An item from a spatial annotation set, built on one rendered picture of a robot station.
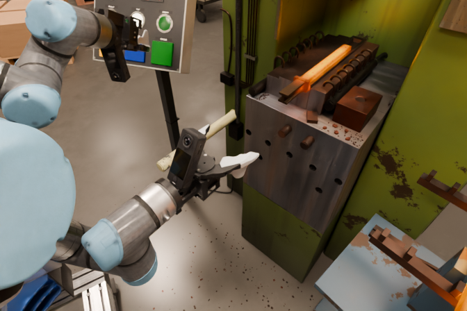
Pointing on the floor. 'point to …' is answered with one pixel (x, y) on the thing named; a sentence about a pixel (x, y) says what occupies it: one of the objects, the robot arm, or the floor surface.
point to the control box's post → (168, 106)
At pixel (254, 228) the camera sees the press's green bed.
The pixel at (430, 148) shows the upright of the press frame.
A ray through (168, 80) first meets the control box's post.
